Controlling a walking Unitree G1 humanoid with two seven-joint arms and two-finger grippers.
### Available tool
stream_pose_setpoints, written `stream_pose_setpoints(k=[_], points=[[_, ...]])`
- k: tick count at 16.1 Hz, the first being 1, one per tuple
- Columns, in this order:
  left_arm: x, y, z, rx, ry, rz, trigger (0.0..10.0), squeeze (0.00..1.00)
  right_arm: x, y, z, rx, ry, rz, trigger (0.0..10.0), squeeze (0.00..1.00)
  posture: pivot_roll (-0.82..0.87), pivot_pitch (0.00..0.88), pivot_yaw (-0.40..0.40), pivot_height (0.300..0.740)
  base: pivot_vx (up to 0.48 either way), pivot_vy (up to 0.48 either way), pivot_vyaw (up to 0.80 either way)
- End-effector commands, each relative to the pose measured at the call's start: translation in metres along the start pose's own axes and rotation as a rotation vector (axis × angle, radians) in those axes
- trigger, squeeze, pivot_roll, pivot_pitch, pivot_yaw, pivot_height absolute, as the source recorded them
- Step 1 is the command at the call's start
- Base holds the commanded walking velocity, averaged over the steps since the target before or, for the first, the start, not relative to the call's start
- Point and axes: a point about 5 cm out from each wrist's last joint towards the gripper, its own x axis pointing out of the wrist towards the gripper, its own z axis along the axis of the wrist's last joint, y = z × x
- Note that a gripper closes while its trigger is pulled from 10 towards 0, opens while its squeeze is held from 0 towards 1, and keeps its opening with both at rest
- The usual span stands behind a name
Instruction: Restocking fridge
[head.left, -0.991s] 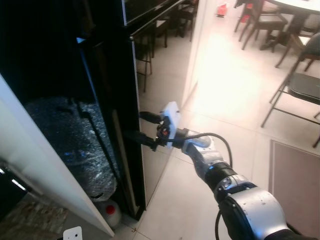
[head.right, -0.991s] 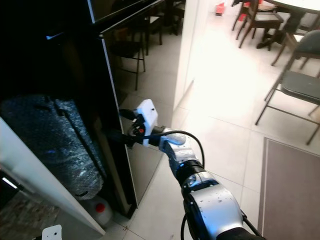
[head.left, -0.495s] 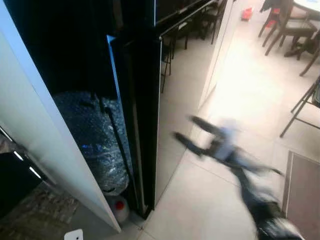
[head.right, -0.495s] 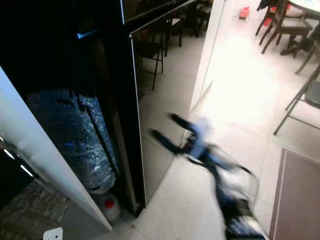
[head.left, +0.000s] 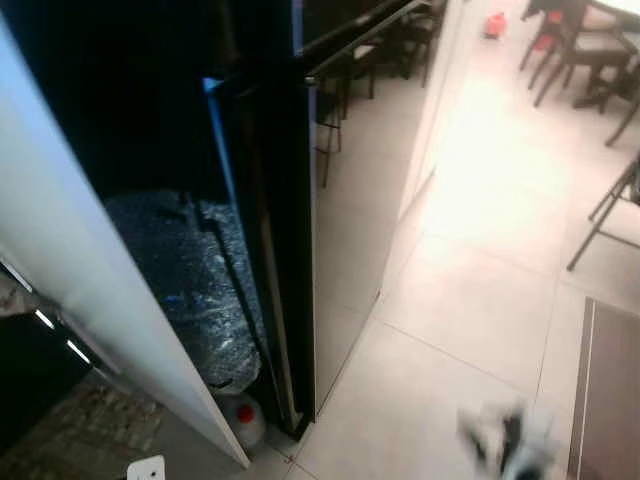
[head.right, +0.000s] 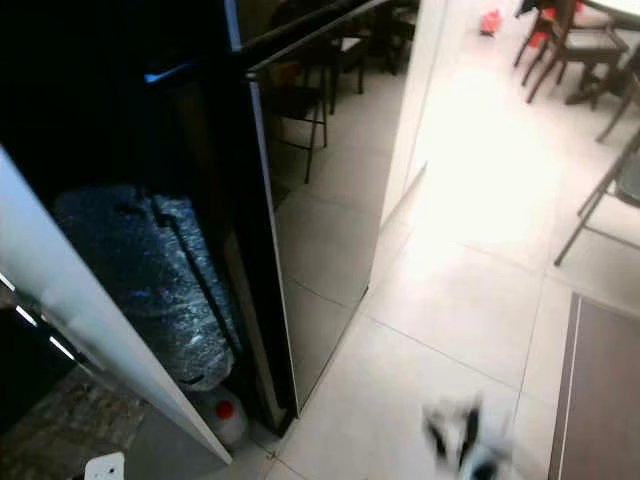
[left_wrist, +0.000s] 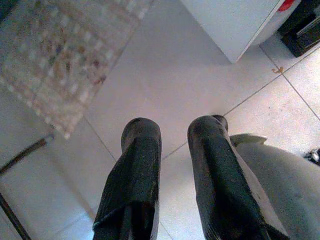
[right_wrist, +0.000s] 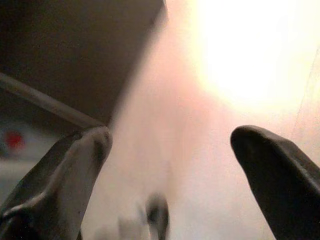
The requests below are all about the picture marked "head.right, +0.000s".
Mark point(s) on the patterned floor rug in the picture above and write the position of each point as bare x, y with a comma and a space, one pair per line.
75, 430

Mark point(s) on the brown floor mat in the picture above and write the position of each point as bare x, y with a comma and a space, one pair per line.
600, 400

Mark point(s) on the small red object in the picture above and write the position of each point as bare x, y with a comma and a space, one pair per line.
491, 22

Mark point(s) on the dark wooden dining chair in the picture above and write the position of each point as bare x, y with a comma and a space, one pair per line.
575, 45

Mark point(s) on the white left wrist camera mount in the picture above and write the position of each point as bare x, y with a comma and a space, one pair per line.
105, 467

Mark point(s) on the grey metal folding chair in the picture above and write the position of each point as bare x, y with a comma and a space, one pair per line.
595, 200

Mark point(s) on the black glossy fridge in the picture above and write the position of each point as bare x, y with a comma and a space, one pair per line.
260, 200

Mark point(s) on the bubble wrap roll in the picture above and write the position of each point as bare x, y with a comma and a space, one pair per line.
150, 280

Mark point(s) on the white bottle with red cap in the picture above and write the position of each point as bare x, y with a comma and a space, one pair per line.
226, 418

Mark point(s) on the black under-counter appliance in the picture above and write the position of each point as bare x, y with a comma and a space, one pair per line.
25, 370

